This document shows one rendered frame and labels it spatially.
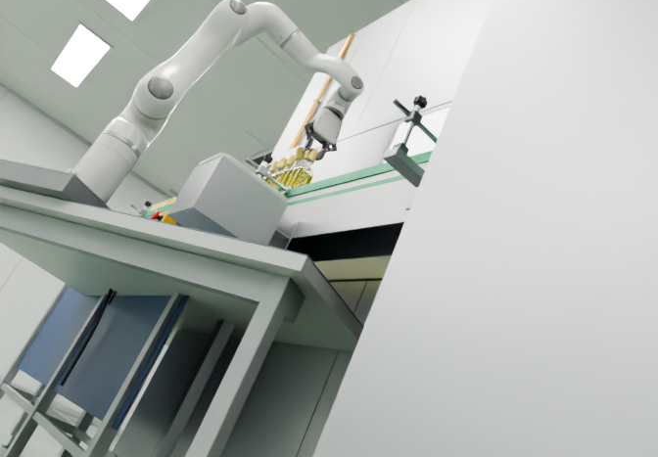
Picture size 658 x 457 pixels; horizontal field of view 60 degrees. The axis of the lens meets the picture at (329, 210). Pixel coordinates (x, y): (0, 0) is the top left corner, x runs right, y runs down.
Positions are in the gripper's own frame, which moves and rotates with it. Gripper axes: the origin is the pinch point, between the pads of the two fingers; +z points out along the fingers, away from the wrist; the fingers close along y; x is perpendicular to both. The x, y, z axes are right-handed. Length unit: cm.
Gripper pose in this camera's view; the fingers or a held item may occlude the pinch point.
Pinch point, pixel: (313, 151)
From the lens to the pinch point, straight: 192.5
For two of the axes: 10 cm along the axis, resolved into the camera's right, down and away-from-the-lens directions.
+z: -3.8, 8.3, -4.1
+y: -7.1, -5.5, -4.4
